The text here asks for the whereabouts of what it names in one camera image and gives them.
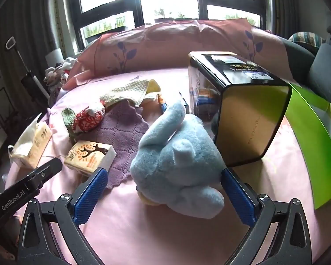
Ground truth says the striped cushion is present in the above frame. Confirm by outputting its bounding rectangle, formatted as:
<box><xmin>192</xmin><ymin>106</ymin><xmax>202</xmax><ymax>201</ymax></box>
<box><xmin>288</xmin><ymin>30</ymin><xmax>327</xmax><ymax>49</ymax></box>

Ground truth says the grey curtain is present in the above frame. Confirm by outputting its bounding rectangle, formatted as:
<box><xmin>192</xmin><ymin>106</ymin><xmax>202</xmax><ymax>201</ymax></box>
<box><xmin>0</xmin><ymin>0</ymin><xmax>80</xmax><ymax>108</ymax></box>
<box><xmin>267</xmin><ymin>0</ymin><xmax>301</xmax><ymax>38</ymax></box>

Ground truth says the green cardboard box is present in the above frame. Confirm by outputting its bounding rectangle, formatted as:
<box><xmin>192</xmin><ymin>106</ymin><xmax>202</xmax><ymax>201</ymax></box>
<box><xmin>285</xmin><ymin>84</ymin><xmax>331</xmax><ymax>210</ymax></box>

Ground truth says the green knit cloth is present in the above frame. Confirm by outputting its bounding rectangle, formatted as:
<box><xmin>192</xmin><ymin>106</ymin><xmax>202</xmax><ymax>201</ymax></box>
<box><xmin>61</xmin><ymin>107</ymin><xmax>78</xmax><ymax>144</ymax></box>

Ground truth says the upright cleaner with handle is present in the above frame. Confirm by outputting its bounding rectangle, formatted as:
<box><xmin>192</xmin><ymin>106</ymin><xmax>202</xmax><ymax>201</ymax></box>
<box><xmin>5</xmin><ymin>36</ymin><xmax>49</xmax><ymax>100</ymax></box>

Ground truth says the pale yellow cloth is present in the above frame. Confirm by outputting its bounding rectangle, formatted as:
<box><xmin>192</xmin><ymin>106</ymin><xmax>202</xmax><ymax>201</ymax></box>
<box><xmin>143</xmin><ymin>79</ymin><xmax>162</xmax><ymax>105</ymax></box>

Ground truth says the light blue plush toy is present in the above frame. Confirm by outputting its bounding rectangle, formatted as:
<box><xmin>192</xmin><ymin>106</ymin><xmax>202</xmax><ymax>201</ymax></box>
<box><xmin>130</xmin><ymin>99</ymin><xmax>226</xmax><ymax>219</ymax></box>

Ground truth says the black-framed window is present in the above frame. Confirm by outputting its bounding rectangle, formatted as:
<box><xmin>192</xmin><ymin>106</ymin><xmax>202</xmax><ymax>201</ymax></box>
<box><xmin>68</xmin><ymin>0</ymin><xmax>273</xmax><ymax>47</ymax></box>

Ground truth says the red patterned fabric pouch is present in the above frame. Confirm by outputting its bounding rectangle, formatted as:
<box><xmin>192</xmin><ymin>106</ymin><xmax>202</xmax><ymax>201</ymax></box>
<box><xmin>72</xmin><ymin>106</ymin><xmax>106</xmax><ymax>136</ymax></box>

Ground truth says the pile of patterned clothes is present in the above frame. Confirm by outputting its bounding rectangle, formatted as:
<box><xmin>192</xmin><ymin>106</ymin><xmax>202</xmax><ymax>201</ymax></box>
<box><xmin>43</xmin><ymin>57</ymin><xmax>78</xmax><ymax>91</ymax></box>

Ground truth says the long planter with grass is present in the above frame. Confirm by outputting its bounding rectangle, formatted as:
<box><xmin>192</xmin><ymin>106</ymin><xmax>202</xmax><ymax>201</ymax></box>
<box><xmin>83</xmin><ymin>17</ymin><xmax>127</xmax><ymax>39</ymax></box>

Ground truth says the white cylinder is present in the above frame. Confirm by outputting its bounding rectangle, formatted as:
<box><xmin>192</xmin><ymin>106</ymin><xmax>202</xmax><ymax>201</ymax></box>
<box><xmin>45</xmin><ymin>48</ymin><xmax>64</xmax><ymax>67</ymax></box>

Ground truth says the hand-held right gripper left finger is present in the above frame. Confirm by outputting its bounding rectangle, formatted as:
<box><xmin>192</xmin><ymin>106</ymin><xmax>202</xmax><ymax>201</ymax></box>
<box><xmin>17</xmin><ymin>167</ymin><xmax>111</xmax><ymax>265</ymax></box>

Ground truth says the pink leaf-print pillow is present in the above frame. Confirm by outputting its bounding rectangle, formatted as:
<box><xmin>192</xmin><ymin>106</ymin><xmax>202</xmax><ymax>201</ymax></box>
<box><xmin>62</xmin><ymin>19</ymin><xmax>289</xmax><ymax>90</ymax></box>

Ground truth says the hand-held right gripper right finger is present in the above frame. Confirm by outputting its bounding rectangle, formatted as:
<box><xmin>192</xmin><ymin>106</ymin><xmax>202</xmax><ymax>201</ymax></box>
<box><xmin>221</xmin><ymin>168</ymin><xmax>312</xmax><ymax>265</ymax></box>

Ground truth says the blue and orange tissue pack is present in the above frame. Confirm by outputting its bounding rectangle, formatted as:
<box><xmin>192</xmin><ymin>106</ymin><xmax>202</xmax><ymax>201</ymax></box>
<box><xmin>157</xmin><ymin>93</ymin><xmax>169</xmax><ymax>115</ymax></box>

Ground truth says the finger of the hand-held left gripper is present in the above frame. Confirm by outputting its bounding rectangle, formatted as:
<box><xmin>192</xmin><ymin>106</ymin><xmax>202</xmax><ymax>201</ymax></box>
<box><xmin>28</xmin><ymin>157</ymin><xmax>63</xmax><ymax>191</ymax></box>

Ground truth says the pink printed bed sheet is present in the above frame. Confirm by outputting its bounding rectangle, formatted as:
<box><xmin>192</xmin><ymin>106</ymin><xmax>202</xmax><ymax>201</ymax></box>
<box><xmin>6</xmin><ymin>66</ymin><xmax>320</xmax><ymax>265</ymax></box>

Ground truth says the black plant pot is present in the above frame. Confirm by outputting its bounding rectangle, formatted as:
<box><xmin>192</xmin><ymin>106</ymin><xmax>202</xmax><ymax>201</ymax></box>
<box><xmin>154</xmin><ymin>7</ymin><xmax>175</xmax><ymax>24</ymax></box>

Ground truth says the large yellow tissue pack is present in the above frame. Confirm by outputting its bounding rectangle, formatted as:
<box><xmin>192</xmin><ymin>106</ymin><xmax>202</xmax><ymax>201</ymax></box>
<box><xmin>8</xmin><ymin>113</ymin><xmax>53</xmax><ymax>169</ymax></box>

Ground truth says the tree-print tissue pack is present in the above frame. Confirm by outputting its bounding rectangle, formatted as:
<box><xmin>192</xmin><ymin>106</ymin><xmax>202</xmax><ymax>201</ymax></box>
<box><xmin>64</xmin><ymin>141</ymin><xmax>117</xmax><ymax>178</ymax></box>

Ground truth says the grey sofa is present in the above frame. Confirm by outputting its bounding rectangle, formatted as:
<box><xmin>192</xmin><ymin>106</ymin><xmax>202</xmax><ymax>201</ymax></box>
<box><xmin>278</xmin><ymin>26</ymin><xmax>331</xmax><ymax>108</ymax></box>

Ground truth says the cream waffle towel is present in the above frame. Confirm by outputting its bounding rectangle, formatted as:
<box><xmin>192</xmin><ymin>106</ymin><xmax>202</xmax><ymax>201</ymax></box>
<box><xmin>100</xmin><ymin>79</ymin><xmax>151</xmax><ymax>108</ymax></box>

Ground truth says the purple towel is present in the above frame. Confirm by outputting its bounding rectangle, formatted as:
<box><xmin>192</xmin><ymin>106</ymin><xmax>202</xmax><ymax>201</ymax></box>
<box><xmin>84</xmin><ymin>101</ymin><xmax>150</xmax><ymax>190</ymax></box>

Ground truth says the black and gold tin box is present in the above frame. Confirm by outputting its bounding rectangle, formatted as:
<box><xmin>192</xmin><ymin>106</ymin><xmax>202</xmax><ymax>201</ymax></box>
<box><xmin>188</xmin><ymin>51</ymin><xmax>293</xmax><ymax>167</ymax></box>

